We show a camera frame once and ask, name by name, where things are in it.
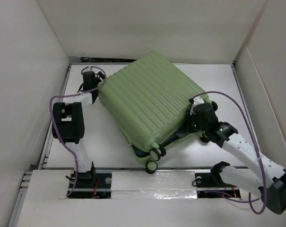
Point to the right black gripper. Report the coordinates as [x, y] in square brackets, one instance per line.
[189, 128]

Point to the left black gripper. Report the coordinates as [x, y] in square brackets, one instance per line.
[99, 78]

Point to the green hard-shell suitcase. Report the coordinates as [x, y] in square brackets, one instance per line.
[149, 100]

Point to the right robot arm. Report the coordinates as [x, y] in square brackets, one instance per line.
[265, 178]

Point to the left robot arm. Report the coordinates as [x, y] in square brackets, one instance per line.
[68, 123]

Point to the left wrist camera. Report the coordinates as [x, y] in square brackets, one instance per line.
[88, 69]

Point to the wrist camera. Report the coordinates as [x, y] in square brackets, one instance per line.
[195, 102]
[88, 69]

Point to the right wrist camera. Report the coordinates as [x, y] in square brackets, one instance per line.
[195, 102]

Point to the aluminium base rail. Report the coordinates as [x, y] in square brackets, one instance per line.
[163, 185]

